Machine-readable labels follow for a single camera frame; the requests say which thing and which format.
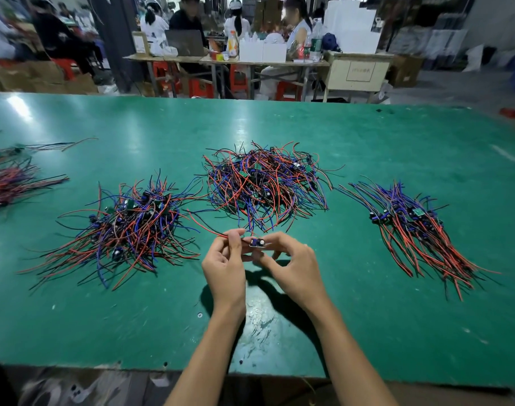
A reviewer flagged pile of wires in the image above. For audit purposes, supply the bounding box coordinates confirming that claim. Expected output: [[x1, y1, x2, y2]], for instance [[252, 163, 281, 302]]
[[198, 142, 335, 235]]

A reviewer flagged long wooden work table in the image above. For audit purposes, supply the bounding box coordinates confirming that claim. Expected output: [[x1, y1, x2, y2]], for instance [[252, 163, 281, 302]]
[[124, 53, 398, 102]]

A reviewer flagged sorted wire bundle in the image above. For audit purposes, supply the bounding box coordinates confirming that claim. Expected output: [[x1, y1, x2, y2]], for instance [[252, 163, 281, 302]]
[[0, 160, 71, 218], [21, 171, 203, 293]]

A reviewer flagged dark blue bag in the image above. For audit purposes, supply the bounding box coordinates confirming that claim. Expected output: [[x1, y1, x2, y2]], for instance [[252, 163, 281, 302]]
[[322, 32, 342, 53]]

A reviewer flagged small bunch of set-aside wires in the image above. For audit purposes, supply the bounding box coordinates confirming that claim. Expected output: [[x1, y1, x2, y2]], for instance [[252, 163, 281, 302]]
[[359, 182, 496, 301]]

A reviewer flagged grey laptop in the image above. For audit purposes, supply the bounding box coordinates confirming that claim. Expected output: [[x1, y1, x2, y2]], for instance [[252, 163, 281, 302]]
[[165, 29, 207, 58]]

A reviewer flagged person's left forearm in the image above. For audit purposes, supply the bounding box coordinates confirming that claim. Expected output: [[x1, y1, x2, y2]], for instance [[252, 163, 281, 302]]
[[166, 308, 246, 406]]

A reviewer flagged stack of white boxes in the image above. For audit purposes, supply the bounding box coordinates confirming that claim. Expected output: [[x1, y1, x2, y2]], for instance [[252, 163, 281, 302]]
[[323, 0, 383, 56]]

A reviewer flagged person's left hand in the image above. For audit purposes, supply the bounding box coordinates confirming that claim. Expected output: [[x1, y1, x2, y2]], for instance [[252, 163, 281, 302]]
[[202, 229, 250, 322]]

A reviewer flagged person's right forearm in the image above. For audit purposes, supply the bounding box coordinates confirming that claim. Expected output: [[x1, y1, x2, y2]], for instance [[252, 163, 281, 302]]
[[304, 298, 400, 406]]

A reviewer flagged row of cardboard boxes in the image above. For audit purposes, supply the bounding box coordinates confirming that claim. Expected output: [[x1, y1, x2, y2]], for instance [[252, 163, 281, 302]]
[[0, 59, 100, 95]]

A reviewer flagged brown cardboard box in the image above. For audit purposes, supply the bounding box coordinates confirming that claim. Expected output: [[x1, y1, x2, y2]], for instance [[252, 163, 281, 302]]
[[388, 53, 424, 88]]

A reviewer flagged red plastic stool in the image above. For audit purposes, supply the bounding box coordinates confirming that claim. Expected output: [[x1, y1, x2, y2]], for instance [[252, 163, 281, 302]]
[[229, 63, 250, 94], [274, 80, 303, 102], [151, 61, 182, 96], [52, 57, 79, 81]]

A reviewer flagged row of white containers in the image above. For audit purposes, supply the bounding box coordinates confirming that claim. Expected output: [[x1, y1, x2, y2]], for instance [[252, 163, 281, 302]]
[[239, 33, 288, 64]]

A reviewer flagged cream cabinet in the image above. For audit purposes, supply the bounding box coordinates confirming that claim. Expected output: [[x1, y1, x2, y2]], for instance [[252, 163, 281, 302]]
[[321, 53, 396, 104]]

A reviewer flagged person's right hand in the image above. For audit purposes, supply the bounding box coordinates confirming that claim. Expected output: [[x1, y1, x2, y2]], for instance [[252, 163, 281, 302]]
[[251, 232, 333, 316]]

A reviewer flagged dark pillar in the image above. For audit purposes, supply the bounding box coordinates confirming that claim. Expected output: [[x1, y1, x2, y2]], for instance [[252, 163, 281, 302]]
[[88, 0, 149, 90]]

